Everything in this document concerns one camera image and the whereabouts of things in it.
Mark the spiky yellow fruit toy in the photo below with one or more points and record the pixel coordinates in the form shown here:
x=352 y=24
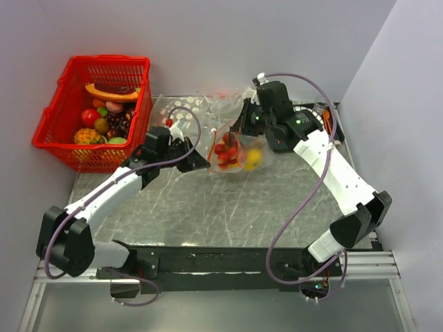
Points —
x=88 y=136

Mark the polka dot zip bag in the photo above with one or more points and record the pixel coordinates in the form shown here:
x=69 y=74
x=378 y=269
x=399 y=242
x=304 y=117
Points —
x=163 y=105

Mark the red apple toy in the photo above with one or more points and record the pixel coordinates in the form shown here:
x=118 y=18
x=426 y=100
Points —
x=89 y=116

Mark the aluminium rail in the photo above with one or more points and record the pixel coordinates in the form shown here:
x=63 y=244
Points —
x=361 y=266

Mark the pink peach toy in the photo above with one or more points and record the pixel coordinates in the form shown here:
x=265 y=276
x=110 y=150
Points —
x=114 y=107

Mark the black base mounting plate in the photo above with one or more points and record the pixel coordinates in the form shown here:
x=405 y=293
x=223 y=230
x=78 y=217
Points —
x=220 y=269

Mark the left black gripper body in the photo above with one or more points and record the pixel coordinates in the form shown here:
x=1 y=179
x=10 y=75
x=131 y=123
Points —
x=178 y=146

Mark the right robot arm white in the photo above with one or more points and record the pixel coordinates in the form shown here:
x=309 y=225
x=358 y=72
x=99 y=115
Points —
x=363 y=208

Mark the yellow bell pepper toy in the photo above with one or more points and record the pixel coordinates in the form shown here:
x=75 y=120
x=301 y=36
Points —
x=254 y=159

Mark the green fruit toy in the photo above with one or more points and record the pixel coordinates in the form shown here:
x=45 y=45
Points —
x=117 y=141

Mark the dark grape bunch toy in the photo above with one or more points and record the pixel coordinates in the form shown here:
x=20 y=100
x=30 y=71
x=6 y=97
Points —
x=119 y=123

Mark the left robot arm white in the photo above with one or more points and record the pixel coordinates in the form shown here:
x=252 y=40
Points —
x=66 y=235

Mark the clear zip bag orange zipper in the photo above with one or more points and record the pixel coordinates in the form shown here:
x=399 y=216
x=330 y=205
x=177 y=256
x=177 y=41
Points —
x=245 y=143

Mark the green leaf toy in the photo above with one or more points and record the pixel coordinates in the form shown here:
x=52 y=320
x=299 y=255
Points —
x=103 y=111

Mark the clear drinking glass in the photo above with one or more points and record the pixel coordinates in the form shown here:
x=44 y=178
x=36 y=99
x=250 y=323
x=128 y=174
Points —
x=320 y=105

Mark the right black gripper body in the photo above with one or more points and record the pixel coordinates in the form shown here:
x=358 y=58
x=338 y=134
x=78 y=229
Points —
x=257 y=122

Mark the crumpled clear plastic bag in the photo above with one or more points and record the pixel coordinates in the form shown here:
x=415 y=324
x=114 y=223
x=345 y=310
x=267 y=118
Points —
x=223 y=106

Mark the orange plastic spoon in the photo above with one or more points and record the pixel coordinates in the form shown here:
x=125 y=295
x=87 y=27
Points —
x=327 y=121

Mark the brown kiwi toy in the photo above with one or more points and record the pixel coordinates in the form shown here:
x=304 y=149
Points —
x=101 y=125

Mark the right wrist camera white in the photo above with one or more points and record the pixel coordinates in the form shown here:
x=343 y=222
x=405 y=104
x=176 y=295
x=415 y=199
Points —
x=259 y=80

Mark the black serving tray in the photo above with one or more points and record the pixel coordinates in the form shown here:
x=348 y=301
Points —
x=339 y=135

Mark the red lychee bunch toy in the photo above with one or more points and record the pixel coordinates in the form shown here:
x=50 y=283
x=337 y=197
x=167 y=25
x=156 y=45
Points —
x=227 y=151

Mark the red plastic basket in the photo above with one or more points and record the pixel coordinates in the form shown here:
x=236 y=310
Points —
x=62 y=118

